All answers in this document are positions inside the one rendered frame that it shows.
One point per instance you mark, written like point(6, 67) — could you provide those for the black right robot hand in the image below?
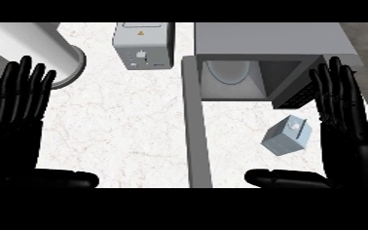
point(341, 123)

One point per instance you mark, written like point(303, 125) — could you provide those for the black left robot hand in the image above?
point(19, 117)

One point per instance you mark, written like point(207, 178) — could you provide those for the pale blue milk carton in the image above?
point(286, 136)

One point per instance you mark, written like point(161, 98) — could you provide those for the grey microwave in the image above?
point(267, 61)

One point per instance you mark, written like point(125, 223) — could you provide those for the grey microwave door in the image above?
point(196, 123)

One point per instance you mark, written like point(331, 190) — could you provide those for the white cylindrical appliance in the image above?
point(42, 52)

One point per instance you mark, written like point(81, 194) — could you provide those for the grey toaster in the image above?
point(143, 47)

